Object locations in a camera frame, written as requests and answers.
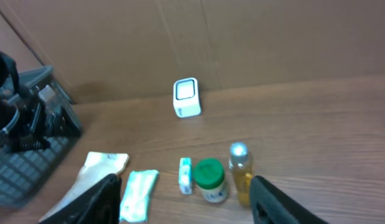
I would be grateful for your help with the small teal packet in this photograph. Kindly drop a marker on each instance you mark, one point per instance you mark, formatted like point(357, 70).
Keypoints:
point(185, 175)

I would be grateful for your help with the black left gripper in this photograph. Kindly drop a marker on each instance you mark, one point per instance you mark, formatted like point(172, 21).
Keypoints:
point(27, 126)

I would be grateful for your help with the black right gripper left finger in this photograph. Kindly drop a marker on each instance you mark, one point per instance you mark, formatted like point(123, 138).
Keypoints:
point(98, 205)

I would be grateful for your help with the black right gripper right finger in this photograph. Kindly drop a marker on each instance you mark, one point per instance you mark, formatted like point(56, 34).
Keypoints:
point(270, 205)

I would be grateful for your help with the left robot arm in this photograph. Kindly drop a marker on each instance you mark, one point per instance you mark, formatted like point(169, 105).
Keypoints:
point(9, 80)

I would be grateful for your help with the teal tissue pack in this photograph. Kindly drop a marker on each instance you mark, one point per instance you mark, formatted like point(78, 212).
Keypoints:
point(134, 206)

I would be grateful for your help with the dark grey plastic mesh basket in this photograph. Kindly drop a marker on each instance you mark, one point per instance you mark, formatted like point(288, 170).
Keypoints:
point(23, 173)

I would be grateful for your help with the white barcode scanner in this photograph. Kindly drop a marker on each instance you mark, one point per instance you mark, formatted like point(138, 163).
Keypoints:
point(186, 98)

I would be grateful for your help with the white orange snack packet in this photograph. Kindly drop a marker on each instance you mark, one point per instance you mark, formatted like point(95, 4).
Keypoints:
point(96, 167)

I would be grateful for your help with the green lid white jar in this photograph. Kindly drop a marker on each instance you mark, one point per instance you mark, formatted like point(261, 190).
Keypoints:
point(209, 175)

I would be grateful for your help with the yellow oil bottle silver cap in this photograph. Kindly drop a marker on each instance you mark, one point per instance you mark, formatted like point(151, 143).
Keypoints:
point(241, 167)

